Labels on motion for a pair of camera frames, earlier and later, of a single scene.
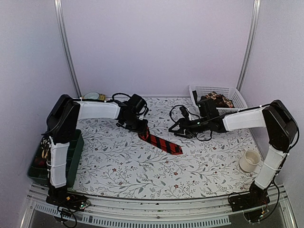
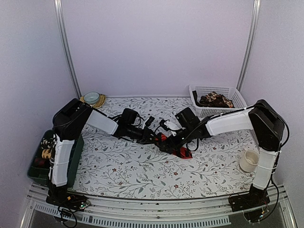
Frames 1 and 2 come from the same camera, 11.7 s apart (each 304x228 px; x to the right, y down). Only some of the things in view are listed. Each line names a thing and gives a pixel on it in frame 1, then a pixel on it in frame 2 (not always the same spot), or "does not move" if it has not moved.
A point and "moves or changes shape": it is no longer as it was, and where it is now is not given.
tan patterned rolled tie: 46,155 does not move
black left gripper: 142,129 to 146,136
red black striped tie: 159,143 moves or changes shape
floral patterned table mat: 118,163 does not move
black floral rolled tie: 45,143 does not move
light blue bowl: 91,95 does not move
